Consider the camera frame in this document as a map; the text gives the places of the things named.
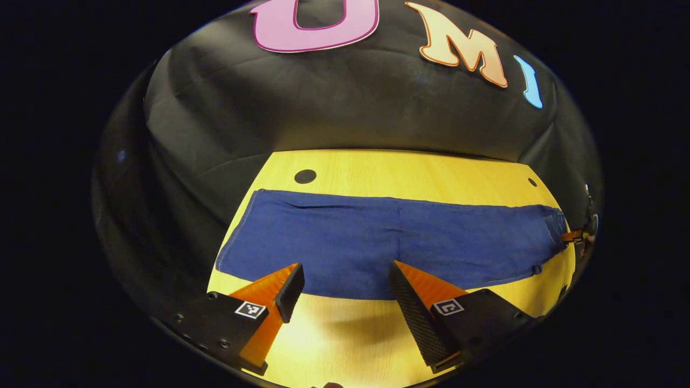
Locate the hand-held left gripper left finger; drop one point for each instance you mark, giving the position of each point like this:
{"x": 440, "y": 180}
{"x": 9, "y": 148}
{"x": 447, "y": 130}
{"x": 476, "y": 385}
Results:
{"x": 291, "y": 293}

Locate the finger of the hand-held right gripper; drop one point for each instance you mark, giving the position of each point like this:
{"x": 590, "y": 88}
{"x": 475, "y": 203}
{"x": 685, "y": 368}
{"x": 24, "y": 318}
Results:
{"x": 572, "y": 235}

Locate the black backdrop cloth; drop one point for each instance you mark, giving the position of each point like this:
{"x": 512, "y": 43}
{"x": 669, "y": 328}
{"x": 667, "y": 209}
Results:
{"x": 323, "y": 102}

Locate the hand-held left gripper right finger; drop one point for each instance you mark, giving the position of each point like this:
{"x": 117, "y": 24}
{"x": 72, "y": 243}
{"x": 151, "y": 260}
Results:
{"x": 418, "y": 323}

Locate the blue denim jeans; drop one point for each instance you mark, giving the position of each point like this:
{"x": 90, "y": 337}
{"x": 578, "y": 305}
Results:
{"x": 377, "y": 242}

